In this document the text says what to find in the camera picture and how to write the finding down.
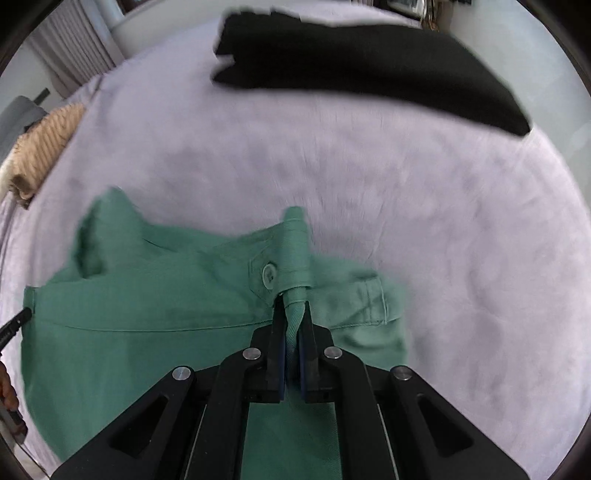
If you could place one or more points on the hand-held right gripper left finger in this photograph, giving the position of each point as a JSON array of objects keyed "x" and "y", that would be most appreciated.
[{"x": 279, "y": 360}]

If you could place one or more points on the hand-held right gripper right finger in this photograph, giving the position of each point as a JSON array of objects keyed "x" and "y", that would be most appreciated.
[{"x": 303, "y": 364}]

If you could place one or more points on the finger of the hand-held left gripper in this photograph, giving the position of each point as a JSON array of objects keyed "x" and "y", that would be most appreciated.
[{"x": 16, "y": 327}]

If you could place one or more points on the green work jacket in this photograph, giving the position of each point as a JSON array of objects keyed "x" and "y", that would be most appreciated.
[{"x": 138, "y": 350}]

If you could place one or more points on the black folded clothes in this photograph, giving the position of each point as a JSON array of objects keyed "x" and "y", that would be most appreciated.
[{"x": 369, "y": 60}]

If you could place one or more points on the person's left hand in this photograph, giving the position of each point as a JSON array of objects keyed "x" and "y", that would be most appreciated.
[{"x": 7, "y": 383}]

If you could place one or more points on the lavender embossed bed blanket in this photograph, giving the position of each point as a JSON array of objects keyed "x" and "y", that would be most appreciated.
[{"x": 415, "y": 230}]

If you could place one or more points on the beige striped cloth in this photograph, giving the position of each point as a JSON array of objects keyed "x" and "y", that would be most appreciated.
[{"x": 41, "y": 147}]

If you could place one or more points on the grey padded headboard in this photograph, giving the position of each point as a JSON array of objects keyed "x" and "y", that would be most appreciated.
[{"x": 16, "y": 120}]

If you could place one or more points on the white curtain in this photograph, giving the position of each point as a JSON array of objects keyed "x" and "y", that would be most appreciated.
[{"x": 74, "y": 41}]

